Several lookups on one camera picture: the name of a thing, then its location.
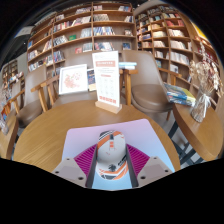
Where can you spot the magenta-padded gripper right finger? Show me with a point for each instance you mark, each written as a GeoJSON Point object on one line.
{"type": "Point", "coordinates": [138, 160]}

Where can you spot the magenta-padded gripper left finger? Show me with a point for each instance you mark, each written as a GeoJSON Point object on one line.
{"type": "Point", "coordinates": [83, 160]}

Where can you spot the white and orange computer mouse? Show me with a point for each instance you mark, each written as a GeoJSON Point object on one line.
{"type": "Point", "coordinates": [111, 153]}

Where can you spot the pink and blue mouse pad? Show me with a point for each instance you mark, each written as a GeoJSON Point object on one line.
{"type": "Point", "coordinates": [146, 136]}

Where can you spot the beige padded wooden armchair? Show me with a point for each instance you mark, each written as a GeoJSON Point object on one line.
{"type": "Point", "coordinates": [150, 93]}
{"type": "Point", "coordinates": [33, 86]}
{"type": "Point", "coordinates": [76, 98]}

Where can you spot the wooden table with dark legs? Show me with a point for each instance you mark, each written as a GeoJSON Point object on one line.
{"type": "Point", "coordinates": [200, 136]}

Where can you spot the stack of colourful books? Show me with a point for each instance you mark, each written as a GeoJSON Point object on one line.
{"type": "Point", "coordinates": [180, 95]}

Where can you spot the glass vase with dried flowers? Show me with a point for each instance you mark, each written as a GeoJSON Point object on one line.
{"type": "Point", "coordinates": [200, 110]}

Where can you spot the dark cover book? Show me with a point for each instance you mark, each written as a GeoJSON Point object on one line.
{"type": "Point", "coordinates": [91, 80]}

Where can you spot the white framed art print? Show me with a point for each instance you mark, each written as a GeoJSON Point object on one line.
{"type": "Point", "coordinates": [73, 80]}

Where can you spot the white sign in wooden base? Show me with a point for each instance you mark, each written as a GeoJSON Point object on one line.
{"type": "Point", "coordinates": [106, 76]}

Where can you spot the light blue book stack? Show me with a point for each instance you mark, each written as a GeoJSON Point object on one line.
{"type": "Point", "coordinates": [127, 65]}

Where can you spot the small distant bookshelf unit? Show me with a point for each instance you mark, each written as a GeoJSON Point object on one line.
{"type": "Point", "coordinates": [10, 70]}

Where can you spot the curved wooden bookshelf unit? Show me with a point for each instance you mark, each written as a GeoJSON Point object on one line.
{"type": "Point", "coordinates": [166, 33]}

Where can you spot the white ceiling panel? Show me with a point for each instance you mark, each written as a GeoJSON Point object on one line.
{"type": "Point", "coordinates": [24, 31]}

